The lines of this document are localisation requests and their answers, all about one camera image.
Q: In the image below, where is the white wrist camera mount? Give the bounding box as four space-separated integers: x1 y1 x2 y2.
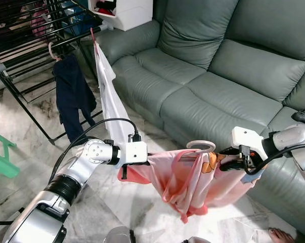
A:
231 127 269 161
112 141 149 167

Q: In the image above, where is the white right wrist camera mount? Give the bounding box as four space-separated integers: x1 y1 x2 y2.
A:
231 127 269 161

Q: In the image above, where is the person bare foot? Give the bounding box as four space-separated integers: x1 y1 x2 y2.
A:
268 228 297 243

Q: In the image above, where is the grey robot leg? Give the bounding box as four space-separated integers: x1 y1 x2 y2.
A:
106 227 138 243
183 236 211 243

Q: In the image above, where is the grey robot left leg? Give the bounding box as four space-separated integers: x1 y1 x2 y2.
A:
106 227 138 243

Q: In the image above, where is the black metal drying rack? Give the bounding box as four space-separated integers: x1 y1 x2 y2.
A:
0 0 112 145

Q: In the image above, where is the green plastic stool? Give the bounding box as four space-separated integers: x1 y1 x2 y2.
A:
0 129 20 179

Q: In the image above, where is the navy blue garment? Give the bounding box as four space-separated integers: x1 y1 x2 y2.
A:
54 53 98 144

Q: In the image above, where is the black elongated device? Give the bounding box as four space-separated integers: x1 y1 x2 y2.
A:
293 109 305 127

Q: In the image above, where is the red hanger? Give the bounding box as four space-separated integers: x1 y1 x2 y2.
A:
90 28 99 46

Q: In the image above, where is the grey green leather sofa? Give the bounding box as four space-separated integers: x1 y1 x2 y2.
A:
94 0 305 233

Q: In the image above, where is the grey robot right leg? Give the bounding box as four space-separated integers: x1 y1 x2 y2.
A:
183 236 211 243

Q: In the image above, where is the white storage box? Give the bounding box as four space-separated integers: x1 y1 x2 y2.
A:
88 0 154 32

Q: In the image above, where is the pink coral garment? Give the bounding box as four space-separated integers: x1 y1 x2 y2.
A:
117 148 267 224

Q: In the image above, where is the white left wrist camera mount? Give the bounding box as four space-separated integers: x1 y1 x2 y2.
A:
112 141 149 167

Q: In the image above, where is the magenta garment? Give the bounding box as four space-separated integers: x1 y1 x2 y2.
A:
31 5 54 38

